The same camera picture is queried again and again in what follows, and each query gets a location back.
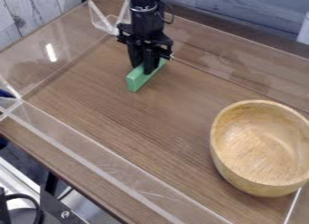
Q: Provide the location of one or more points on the green rectangular block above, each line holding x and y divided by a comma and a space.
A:
137, 78

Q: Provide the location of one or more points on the clear acrylic corner bracket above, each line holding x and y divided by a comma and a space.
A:
107, 22

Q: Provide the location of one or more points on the clear acrylic front wall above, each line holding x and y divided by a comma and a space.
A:
130, 148

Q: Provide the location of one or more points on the brown wooden bowl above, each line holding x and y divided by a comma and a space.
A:
260, 147

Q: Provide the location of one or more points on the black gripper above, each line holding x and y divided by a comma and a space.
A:
145, 38

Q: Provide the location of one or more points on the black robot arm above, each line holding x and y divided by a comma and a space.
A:
146, 4

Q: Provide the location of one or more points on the black metal table leg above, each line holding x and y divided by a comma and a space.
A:
51, 184

